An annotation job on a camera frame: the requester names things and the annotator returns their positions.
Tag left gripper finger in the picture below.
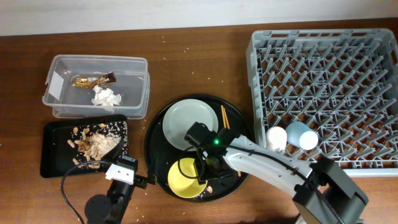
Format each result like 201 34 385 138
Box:
146 152 158 184
111 140 124 160

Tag peanut shells pile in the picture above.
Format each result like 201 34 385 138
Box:
67 121 128 165

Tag yellow bowl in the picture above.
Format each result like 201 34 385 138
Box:
167 158 207 198

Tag white tissue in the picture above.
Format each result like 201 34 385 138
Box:
91 85 122 106

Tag grey plate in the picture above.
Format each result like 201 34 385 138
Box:
162 99 218 151

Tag pink cup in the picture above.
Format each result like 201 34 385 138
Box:
266 126 287 153

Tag gold foil wrapper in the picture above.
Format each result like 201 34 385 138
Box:
72 72 116 88

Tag blue cup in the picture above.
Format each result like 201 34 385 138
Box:
285 121 318 150

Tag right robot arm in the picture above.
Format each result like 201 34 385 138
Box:
184 122 369 224

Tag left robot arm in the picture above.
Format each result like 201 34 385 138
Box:
85 141 155 223

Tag grey dishwasher rack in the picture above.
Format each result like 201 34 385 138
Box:
246 29 397 177

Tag scattered rice grains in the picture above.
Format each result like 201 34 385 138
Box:
193 191 208 200

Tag round black serving tray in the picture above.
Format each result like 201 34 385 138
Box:
144 94 255 203

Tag black rectangular tray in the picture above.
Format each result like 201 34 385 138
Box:
40 114 129 178

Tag clear plastic bin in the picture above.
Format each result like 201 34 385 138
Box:
42 55 150 119

